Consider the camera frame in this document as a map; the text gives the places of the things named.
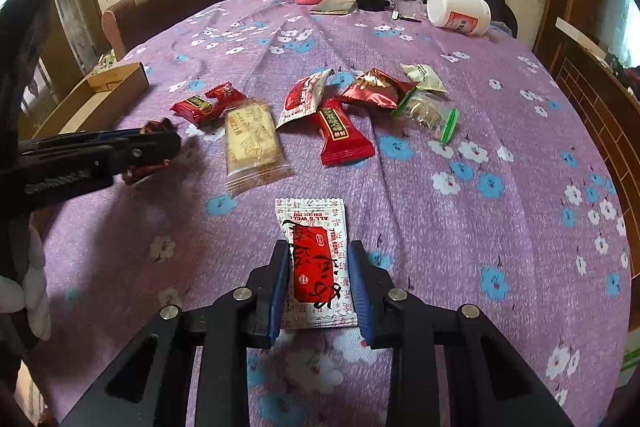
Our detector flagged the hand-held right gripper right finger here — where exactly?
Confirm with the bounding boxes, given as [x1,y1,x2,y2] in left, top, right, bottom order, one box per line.
[348,240,576,427]

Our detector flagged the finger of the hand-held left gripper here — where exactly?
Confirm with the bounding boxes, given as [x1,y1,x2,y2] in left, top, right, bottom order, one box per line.
[95,133,182,174]
[20,129,152,156]

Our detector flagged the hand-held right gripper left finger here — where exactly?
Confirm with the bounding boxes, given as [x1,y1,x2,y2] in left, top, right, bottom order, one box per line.
[60,239,293,427]

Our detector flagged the white snack packet red label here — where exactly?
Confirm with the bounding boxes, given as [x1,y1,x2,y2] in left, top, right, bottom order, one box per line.
[274,198,358,331]

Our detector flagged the person's left hand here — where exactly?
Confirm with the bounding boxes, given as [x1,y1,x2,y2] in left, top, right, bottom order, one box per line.
[0,223,53,342]

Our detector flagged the cardboard box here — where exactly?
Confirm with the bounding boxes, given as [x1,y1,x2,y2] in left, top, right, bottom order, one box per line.
[31,62,150,140]

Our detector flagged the red snack packet black label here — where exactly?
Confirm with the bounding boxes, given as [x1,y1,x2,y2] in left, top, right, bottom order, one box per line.
[170,81,247,126]

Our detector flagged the clear biscuit packet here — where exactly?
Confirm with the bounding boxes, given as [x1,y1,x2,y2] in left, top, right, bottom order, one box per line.
[221,99,293,196]

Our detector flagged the brown armchair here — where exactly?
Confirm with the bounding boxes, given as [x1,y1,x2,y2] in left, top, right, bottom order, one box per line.
[101,0,226,60]

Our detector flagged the wooden glass door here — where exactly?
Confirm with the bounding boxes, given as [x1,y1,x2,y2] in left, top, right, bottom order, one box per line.
[0,0,113,118]

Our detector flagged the purple floral tablecloth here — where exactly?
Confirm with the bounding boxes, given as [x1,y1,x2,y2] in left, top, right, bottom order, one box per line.
[30,0,633,427]

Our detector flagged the white and red snack packet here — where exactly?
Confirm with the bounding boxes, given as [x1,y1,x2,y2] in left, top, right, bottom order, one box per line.
[275,68,335,130]

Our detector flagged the red candy packet black label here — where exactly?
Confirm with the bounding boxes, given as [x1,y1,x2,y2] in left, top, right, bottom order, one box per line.
[311,98,376,166]

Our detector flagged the clear snack packet green edges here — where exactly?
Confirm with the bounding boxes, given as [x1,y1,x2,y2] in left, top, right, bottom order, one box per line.
[391,88,460,144]

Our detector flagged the dark red foil snack packet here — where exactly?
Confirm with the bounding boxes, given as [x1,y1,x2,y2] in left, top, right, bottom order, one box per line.
[334,69,419,110]

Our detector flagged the pale green snack packet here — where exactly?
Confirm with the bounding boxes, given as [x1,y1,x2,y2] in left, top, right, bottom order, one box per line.
[400,63,447,94]

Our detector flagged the white plastic jar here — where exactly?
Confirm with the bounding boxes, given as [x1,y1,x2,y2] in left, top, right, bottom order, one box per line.
[426,0,492,36]

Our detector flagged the wooden cabinet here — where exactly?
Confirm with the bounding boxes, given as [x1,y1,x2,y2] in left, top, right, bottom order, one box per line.
[532,0,640,228]

